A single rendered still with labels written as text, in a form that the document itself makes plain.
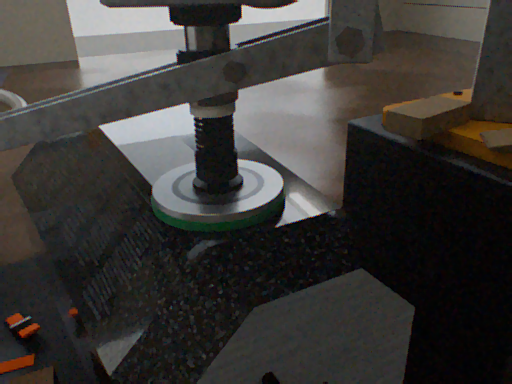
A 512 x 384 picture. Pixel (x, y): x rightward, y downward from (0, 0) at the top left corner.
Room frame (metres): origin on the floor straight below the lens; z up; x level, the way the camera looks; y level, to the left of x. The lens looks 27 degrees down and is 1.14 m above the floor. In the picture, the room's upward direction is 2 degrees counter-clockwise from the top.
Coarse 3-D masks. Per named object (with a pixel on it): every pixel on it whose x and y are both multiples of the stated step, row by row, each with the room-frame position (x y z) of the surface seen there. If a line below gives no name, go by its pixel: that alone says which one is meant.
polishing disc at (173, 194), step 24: (192, 168) 0.73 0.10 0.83; (240, 168) 0.72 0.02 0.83; (264, 168) 0.71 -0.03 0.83; (168, 192) 0.63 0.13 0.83; (192, 192) 0.63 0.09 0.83; (240, 192) 0.62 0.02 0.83; (264, 192) 0.62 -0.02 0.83; (192, 216) 0.56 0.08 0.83; (216, 216) 0.55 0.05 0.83; (240, 216) 0.56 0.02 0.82
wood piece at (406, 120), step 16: (400, 112) 1.02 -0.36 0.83; (416, 112) 1.01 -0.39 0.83; (432, 112) 1.01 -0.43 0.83; (448, 112) 1.02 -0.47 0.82; (464, 112) 1.06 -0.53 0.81; (384, 128) 1.04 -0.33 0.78; (400, 128) 1.01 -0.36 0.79; (416, 128) 0.97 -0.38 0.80; (432, 128) 0.99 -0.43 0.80; (448, 128) 1.03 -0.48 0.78
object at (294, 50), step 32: (288, 32) 0.68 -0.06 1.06; (320, 32) 0.56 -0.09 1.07; (352, 32) 0.52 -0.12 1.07; (192, 64) 0.60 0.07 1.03; (224, 64) 0.59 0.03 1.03; (256, 64) 0.58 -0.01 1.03; (288, 64) 0.57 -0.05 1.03; (320, 64) 0.56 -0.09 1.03; (64, 96) 0.78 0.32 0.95; (96, 96) 0.64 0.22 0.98; (128, 96) 0.63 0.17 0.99; (160, 96) 0.62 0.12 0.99; (192, 96) 0.60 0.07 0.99; (0, 128) 0.69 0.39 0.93; (32, 128) 0.67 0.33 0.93; (64, 128) 0.66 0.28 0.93
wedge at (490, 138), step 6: (486, 132) 0.96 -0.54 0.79; (492, 132) 0.96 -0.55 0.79; (498, 132) 0.95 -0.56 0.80; (504, 132) 0.94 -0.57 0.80; (510, 132) 0.93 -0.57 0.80; (486, 138) 0.93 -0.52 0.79; (492, 138) 0.92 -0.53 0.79; (498, 138) 0.91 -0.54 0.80; (504, 138) 0.91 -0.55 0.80; (510, 138) 0.90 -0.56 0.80; (486, 144) 0.90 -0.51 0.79; (492, 144) 0.89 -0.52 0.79; (498, 144) 0.88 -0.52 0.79; (504, 144) 0.88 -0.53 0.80; (510, 144) 0.87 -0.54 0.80; (492, 150) 0.88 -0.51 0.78; (498, 150) 0.87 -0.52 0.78; (504, 150) 0.87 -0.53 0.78; (510, 150) 0.87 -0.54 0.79
